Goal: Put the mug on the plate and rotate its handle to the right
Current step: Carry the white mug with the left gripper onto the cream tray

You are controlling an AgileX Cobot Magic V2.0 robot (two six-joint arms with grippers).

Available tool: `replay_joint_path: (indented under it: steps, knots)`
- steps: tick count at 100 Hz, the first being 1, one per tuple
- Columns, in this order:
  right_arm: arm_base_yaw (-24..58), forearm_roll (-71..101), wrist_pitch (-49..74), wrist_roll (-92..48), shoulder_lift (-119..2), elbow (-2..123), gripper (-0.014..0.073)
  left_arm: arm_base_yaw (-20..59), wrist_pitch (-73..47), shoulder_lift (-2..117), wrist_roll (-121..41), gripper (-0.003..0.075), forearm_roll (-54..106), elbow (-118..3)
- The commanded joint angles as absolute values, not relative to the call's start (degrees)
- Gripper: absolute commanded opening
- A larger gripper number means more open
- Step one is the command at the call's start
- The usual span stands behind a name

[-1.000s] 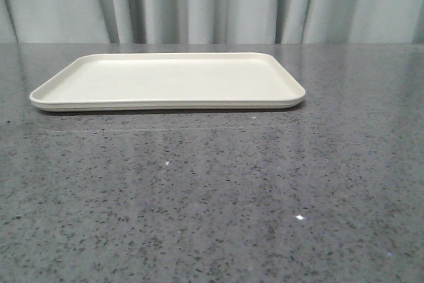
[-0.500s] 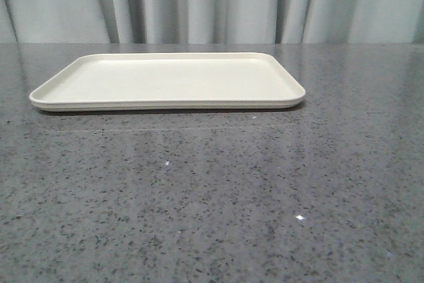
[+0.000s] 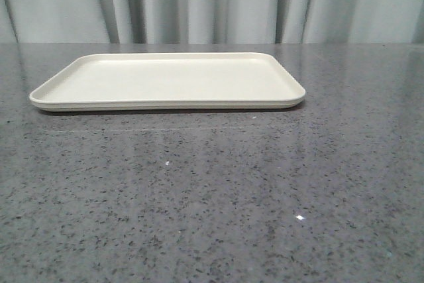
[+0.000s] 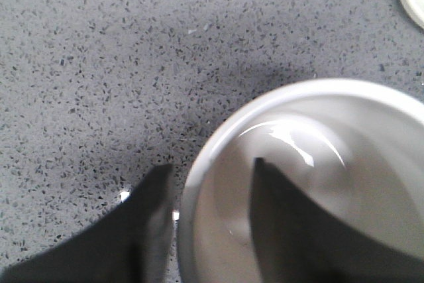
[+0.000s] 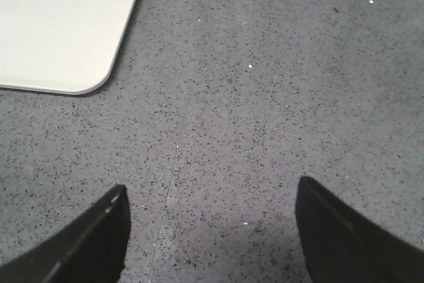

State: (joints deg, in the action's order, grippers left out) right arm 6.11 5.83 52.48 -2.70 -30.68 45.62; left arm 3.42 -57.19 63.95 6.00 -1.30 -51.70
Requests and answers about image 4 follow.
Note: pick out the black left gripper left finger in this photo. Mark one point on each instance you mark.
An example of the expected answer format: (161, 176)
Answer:
(129, 244)

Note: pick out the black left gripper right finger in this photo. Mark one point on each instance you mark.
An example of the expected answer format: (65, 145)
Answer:
(296, 240)

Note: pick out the white smiley mug black handle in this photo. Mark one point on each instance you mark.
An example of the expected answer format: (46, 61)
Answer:
(355, 148)

